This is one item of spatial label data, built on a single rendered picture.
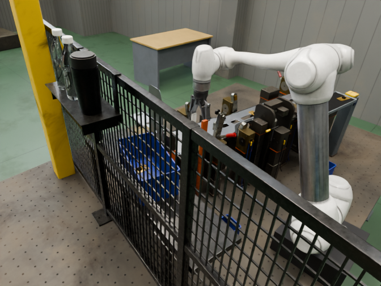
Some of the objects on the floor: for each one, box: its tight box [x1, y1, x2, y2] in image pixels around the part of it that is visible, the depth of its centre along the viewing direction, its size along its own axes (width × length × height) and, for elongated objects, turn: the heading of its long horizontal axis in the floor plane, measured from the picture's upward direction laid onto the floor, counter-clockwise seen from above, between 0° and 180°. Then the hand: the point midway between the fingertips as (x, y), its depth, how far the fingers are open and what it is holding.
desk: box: [130, 28, 213, 90], centre depth 489 cm, size 64×121×65 cm, turn 132°
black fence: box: [43, 19, 381, 286], centre depth 129 cm, size 14×197×155 cm, turn 33°
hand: (198, 123), depth 161 cm, fingers open, 8 cm apart
